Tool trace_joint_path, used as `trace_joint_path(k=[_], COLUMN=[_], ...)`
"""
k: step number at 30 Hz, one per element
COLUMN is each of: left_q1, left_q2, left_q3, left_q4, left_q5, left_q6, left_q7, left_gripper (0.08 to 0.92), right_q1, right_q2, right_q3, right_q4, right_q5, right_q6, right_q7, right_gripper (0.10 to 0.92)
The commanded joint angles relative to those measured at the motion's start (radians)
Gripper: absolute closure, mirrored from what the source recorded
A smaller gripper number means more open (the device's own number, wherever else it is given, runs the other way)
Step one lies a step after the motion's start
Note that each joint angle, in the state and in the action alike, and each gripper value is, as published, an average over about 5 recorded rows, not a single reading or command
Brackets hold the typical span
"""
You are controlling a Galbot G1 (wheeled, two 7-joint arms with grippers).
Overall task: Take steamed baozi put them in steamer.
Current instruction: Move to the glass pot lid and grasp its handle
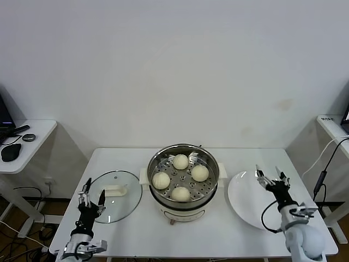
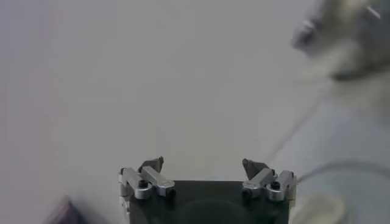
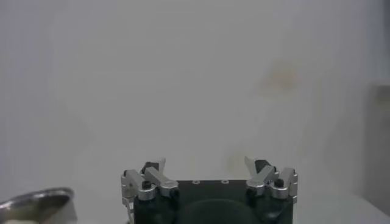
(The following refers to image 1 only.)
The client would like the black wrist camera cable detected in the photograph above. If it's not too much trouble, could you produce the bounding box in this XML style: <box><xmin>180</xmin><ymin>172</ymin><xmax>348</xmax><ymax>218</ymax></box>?
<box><xmin>261</xmin><ymin>200</ymin><xmax>287</xmax><ymax>233</ymax></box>

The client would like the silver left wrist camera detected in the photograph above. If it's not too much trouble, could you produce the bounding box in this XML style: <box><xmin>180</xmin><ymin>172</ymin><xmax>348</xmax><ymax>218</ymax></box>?
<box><xmin>88</xmin><ymin>239</ymin><xmax>109</xmax><ymax>254</ymax></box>

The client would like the glass pot lid cream handle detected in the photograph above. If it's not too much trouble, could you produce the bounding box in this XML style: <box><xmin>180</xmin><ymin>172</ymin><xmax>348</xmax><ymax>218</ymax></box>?
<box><xmin>82</xmin><ymin>170</ymin><xmax>143</xmax><ymax>224</ymax></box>

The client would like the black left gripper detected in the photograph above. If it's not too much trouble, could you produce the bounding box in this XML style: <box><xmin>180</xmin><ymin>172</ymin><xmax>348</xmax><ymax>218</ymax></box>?
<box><xmin>77</xmin><ymin>177</ymin><xmax>107</xmax><ymax>234</ymax></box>

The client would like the black cable with adapter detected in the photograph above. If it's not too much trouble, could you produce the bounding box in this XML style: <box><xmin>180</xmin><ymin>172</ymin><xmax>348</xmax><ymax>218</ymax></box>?
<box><xmin>312</xmin><ymin>138</ymin><xmax>349</xmax><ymax>202</ymax></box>

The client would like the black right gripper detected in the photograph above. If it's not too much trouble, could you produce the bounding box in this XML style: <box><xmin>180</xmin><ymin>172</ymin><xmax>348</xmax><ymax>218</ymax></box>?
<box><xmin>255</xmin><ymin>164</ymin><xmax>298</xmax><ymax>211</ymax></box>

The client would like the white side table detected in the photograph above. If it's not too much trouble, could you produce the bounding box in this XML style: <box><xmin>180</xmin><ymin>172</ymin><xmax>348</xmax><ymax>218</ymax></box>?
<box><xmin>0</xmin><ymin>119</ymin><xmax>58</xmax><ymax>238</ymax></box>

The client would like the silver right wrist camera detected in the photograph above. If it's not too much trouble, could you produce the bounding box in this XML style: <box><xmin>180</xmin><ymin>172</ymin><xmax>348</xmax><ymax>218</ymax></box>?
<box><xmin>296</xmin><ymin>202</ymin><xmax>320</xmax><ymax>219</ymax></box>

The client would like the dark monitor on desk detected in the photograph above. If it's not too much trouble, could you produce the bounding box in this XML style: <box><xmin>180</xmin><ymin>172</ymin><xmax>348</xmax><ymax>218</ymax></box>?
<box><xmin>340</xmin><ymin>105</ymin><xmax>349</xmax><ymax>135</ymax></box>

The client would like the white desk with label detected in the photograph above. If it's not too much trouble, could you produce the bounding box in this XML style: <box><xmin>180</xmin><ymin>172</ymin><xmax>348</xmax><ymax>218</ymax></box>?
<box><xmin>316</xmin><ymin>114</ymin><xmax>349</xmax><ymax>243</ymax></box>

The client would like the black laptop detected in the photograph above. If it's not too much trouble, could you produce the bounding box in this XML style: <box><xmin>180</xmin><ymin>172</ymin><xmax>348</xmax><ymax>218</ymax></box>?
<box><xmin>0</xmin><ymin>92</ymin><xmax>16</xmax><ymax>145</ymax></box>

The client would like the white round plate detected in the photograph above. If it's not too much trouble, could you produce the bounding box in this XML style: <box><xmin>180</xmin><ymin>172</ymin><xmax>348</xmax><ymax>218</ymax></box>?
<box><xmin>227</xmin><ymin>170</ymin><xmax>297</xmax><ymax>231</ymax></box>

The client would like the steel steamer basket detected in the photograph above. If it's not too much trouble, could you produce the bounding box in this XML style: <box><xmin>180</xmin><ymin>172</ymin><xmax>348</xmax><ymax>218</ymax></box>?
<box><xmin>147</xmin><ymin>144</ymin><xmax>220</xmax><ymax>210</ymax></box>

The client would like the black floor cable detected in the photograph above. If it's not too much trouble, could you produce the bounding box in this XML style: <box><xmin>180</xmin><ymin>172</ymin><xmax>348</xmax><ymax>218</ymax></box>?
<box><xmin>13</xmin><ymin>186</ymin><xmax>46</xmax><ymax>216</ymax></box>

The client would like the white floor cable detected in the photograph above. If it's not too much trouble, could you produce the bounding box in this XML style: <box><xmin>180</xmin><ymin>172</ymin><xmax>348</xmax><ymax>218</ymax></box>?
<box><xmin>0</xmin><ymin>219</ymin><xmax>50</xmax><ymax>251</ymax></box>

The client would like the black computer mouse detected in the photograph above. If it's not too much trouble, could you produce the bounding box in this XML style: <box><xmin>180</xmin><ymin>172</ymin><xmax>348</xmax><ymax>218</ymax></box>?
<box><xmin>1</xmin><ymin>142</ymin><xmax>22</xmax><ymax>162</ymax></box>

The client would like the white hanging cable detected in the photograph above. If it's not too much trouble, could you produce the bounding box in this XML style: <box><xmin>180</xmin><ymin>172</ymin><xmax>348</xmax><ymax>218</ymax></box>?
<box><xmin>301</xmin><ymin>136</ymin><xmax>349</xmax><ymax>180</ymax></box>

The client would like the steel steamer pot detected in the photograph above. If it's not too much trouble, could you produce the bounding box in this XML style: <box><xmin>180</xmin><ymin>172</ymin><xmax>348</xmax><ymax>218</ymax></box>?
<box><xmin>139</xmin><ymin>162</ymin><xmax>227</xmax><ymax>226</ymax></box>

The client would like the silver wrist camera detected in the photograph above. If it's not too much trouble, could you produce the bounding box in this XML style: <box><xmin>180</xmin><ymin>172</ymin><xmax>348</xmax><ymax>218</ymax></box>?
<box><xmin>88</xmin><ymin>239</ymin><xmax>109</xmax><ymax>254</ymax></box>
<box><xmin>296</xmin><ymin>202</ymin><xmax>320</xmax><ymax>219</ymax></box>

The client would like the white steamed baozi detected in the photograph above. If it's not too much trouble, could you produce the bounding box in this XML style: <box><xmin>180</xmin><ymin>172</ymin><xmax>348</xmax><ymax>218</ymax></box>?
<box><xmin>173</xmin><ymin>154</ymin><xmax>189</xmax><ymax>170</ymax></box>
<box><xmin>152</xmin><ymin>172</ymin><xmax>170</xmax><ymax>190</ymax></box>
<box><xmin>190</xmin><ymin>164</ymin><xmax>210</xmax><ymax>183</ymax></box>
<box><xmin>171</xmin><ymin>186</ymin><xmax>191</xmax><ymax>203</ymax></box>

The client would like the black bar remote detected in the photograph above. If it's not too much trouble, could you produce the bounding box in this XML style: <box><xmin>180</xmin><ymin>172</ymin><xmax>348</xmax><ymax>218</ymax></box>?
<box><xmin>11</xmin><ymin>124</ymin><xmax>31</xmax><ymax>135</ymax></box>

